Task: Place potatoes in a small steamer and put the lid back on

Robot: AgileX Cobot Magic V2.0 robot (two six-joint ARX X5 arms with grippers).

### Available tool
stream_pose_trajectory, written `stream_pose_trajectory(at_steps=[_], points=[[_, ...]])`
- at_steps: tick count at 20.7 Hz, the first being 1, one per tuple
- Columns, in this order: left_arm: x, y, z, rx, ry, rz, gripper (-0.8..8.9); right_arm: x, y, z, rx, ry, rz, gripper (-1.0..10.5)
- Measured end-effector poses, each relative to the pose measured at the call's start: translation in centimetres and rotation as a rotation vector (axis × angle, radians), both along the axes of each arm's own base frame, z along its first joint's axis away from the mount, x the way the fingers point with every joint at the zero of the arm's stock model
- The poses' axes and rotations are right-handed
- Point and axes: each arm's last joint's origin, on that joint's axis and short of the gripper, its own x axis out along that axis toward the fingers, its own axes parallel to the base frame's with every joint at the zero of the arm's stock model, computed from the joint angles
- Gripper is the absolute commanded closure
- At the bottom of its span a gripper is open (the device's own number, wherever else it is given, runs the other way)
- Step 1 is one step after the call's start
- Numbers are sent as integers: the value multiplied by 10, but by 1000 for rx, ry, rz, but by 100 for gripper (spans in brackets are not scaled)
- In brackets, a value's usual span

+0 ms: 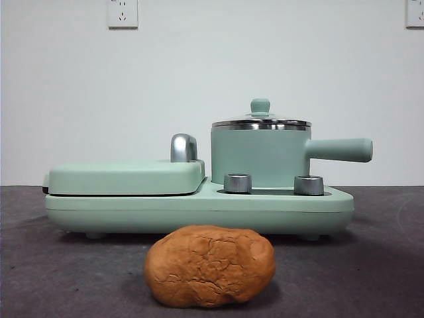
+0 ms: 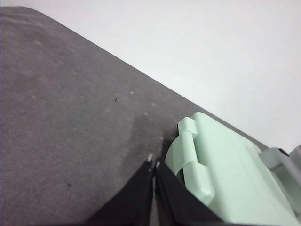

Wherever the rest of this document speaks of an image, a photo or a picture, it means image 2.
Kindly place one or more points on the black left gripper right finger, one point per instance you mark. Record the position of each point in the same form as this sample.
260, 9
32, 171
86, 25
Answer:
174, 202

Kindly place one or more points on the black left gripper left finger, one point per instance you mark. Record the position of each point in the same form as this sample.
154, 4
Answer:
131, 200

